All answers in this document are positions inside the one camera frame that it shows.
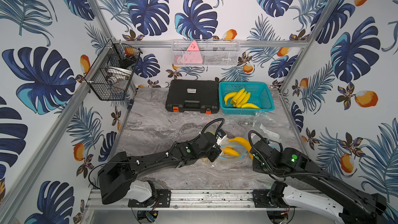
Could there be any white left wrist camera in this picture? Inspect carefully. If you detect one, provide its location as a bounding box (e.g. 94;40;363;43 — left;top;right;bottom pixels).
217;129;228;142

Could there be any orange-yellow banana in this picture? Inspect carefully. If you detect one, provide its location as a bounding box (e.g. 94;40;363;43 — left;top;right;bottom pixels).
222;147;240;157

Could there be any black wire basket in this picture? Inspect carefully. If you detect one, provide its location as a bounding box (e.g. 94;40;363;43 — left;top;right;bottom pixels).
84;39;143;101

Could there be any yellow banana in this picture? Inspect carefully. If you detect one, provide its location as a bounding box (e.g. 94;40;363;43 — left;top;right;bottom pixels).
241;103;260;109
231;88;245;105
224;92;238;105

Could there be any pink triangular object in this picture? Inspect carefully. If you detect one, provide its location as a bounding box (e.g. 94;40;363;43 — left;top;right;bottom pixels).
180;40;204;65

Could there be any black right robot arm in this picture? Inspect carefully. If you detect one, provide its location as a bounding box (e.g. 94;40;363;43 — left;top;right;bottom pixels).
250;139;389;224

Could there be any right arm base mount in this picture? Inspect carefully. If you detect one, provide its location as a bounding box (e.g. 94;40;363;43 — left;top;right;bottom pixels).
252;181;289;208

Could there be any white wire shelf basket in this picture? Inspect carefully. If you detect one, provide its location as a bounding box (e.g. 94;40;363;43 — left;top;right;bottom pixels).
171;39;240;67

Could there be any clear zip-top bag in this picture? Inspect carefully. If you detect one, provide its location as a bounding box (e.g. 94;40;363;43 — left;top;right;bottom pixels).
245;112;289;151

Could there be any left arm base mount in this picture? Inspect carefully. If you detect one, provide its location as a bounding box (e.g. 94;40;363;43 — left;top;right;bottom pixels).
126;180;172;208

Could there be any aluminium front rail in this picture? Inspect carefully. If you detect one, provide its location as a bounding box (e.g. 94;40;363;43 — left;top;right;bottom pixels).
83;188;315;211

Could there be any black plastic tool case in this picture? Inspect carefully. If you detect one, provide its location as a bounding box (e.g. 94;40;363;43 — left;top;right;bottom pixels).
165;79;220;114

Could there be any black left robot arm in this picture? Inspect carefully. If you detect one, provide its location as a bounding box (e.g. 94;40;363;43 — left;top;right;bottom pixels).
97;132;221;207

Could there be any teal plastic basket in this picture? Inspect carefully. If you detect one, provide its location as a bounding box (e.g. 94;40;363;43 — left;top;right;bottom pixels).
219;82;275;115

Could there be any clear bag with banana peel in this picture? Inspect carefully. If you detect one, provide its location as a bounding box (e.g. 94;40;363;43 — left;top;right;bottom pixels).
201;138;248;167

